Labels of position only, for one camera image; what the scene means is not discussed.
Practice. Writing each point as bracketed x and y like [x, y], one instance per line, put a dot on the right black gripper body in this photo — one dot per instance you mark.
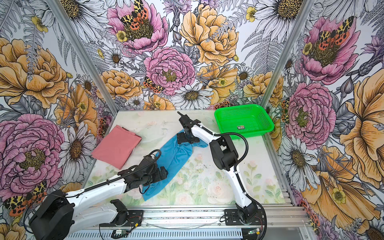
[184, 137]

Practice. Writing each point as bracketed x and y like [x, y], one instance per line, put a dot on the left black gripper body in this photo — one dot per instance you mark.
[155, 177]

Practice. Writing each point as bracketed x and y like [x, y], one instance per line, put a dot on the blue t shirt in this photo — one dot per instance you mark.
[173, 158]

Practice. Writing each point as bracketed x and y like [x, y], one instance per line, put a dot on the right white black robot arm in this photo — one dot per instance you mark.
[225, 157]

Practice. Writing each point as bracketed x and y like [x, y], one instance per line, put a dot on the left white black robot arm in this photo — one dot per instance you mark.
[61, 214]

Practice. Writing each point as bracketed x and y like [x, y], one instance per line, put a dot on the folded red t shirt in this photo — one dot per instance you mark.
[116, 147]

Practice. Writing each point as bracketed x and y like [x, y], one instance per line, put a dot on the green plastic basket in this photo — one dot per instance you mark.
[254, 117]

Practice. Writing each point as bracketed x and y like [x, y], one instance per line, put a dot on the small green circuit board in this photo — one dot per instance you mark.
[256, 231]

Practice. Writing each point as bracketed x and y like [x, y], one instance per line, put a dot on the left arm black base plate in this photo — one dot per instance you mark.
[130, 218]

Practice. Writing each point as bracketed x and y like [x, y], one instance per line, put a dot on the white slotted cable duct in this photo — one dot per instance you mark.
[158, 234]

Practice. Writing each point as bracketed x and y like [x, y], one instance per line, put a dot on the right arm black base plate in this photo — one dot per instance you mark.
[234, 217]

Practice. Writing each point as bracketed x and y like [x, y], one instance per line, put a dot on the aluminium front rail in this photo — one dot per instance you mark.
[195, 217]

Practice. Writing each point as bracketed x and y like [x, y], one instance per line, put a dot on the left aluminium corner post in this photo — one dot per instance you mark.
[70, 31]

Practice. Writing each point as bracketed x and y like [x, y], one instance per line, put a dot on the aluminium corner post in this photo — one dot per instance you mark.
[291, 40]
[70, 31]

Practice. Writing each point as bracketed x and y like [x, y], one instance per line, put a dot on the right aluminium corner post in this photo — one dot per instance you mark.
[291, 40]

